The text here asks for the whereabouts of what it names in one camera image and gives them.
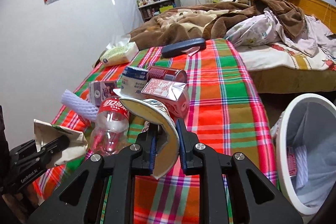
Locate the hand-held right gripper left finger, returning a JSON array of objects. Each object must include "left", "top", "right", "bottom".
[{"left": 28, "top": 124, "right": 159, "bottom": 224}]

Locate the red and pink drink carton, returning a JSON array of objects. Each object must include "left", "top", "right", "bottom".
[{"left": 141, "top": 78, "right": 190, "bottom": 119}]

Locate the grey bin liner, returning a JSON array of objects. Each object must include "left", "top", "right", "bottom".
[{"left": 286, "top": 106, "right": 336, "bottom": 207}]

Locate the clear plastic bottle red label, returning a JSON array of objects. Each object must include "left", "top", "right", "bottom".
[{"left": 88, "top": 97, "right": 130, "bottom": 156}]

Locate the cream floral blanket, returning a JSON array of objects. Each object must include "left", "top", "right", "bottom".
[{"left": 238, "top": 42, "right": 336, "bottom": 72}]

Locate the dark blue glasses case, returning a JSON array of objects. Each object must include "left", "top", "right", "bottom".
[{"left": 161, "top": 38, "right": 206, "bottom": 59}]

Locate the white trash bin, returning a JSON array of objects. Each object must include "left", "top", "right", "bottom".
[{"left": 273, "top": 93, "right": 336, "bottom": 215}]

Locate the yellow-green tissue pack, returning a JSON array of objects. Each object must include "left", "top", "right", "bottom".
[{"left": 100, "top": 34, "right": 139, "bottom": 67}]

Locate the red metal can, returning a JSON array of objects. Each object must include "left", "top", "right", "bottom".
[{"left": 146, "top": 66, "right": 188, "bottom": 84}]

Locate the brown bed mattress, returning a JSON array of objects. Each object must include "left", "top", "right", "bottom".
[{"left": 248, "top": 68, "right": 336, "bottom": 94}]

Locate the brown fleece blanket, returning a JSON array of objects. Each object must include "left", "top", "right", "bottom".
[{"left": 130, "top": 0, "right": 306, "bottom": 46}]

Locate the purple milk carton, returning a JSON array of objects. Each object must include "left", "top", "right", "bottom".
[{"left": 88, "top": 80, "right": 118, "bottom": 106}]

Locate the pale printed duvet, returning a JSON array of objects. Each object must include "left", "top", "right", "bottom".
[{"left": 224, "top": 7, "right": 336, "bottom": 56}]

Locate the plaid bed sheet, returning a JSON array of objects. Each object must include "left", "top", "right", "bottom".
[{"left": 31, "top": 39, "right": 279, "bottom": 224}]

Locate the cream paper bag green print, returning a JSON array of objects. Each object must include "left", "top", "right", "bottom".
[{"left": 34, "top": 119, "right": 88, "bottom": 168}]

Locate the white and blue yogurt cup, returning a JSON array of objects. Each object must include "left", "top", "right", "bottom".
[{"left": 113, "top": 66, "right": 150, "bottom": 98}]

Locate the wooden headboard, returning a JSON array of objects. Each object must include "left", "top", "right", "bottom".
[{"left": 282, "top": 0, "right": 336, "bottom": 33}]

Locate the white foam fruit net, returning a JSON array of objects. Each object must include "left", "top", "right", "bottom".
[
  {"left": 294, "top": 145, "right": 309, "bottom": 188},
  {"left": 60, "top": 90, "right": 99, "bottom": 126}
]

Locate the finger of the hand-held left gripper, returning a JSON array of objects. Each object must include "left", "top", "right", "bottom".
[{"left": 39, "top": 136, "right": 70, "bottom": 162}]

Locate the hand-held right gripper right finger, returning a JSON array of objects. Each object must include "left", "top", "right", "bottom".
[{"left": 175, "top": 118, "right": 303, "bottom": 224}]

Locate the pink paper slip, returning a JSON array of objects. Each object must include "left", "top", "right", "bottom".
[{"left": 185, "top": 46, "right": 201, "bottom": 57}]

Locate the white storage shelf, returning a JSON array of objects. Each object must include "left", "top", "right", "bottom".
[{"left": 137, "top": 0, "right": 181, "bottom": 22}]

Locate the crushed printed paper cup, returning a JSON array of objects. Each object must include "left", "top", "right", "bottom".
[{"left": 119, "top": 98, "right": 180, "bottom": 179}]

